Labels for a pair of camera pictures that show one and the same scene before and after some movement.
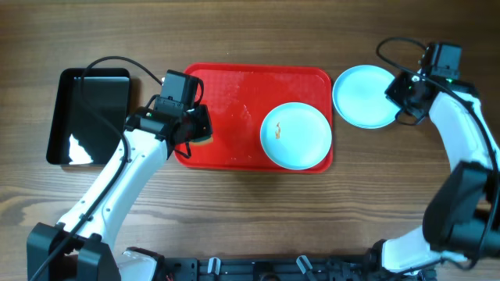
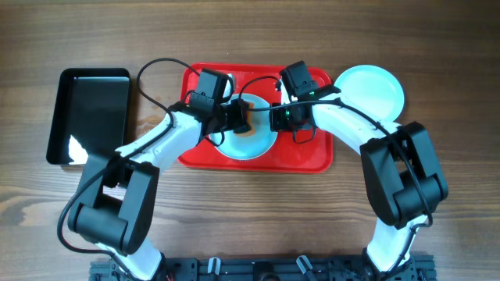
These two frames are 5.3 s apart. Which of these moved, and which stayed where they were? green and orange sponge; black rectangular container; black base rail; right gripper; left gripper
Moved: left gripper; right gripper; green and orange sponge
Stayed: black rectangular container; black base rail
